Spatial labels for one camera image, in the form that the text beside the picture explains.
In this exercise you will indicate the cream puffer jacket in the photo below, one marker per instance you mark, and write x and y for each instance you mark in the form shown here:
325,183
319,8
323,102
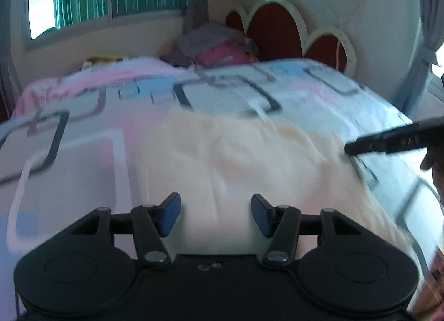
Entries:
217,163

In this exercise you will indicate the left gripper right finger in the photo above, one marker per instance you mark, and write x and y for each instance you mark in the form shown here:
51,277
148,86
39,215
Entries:
281,226

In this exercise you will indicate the red white scalloped headboard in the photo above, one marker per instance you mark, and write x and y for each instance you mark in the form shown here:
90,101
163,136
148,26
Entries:
279,32

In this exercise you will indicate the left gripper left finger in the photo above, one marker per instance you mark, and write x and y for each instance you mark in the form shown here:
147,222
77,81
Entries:
152,223

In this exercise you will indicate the yellow patterned item behind bed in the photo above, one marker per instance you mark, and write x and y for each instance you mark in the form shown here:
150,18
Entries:
93,61

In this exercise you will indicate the grey left curtain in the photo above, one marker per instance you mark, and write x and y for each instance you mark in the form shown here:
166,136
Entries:
11,88

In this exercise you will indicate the pile of folded clothes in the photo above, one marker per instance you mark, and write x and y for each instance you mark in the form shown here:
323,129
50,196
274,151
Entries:
211,45

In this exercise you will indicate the pink blanket pillow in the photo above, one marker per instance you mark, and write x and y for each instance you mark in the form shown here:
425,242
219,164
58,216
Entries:
44,91

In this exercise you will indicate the grey far right curtain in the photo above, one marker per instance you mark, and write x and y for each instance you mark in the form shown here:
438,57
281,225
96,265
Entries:
410,92

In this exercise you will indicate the patterned bed sheet mattress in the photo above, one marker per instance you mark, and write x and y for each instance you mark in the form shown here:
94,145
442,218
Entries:
68,188

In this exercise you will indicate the person right hand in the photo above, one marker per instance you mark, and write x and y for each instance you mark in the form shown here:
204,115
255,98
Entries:
434,160

